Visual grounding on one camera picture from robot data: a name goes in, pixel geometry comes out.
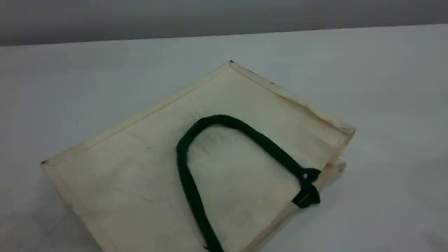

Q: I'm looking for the white bag with green handle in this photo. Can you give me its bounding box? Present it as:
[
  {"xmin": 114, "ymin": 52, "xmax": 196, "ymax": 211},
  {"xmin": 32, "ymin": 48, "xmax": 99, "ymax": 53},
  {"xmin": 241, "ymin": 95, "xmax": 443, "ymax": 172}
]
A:
[{"xmin": 40, "ymin": 60, "xmax": 357, "ymax": 252}]

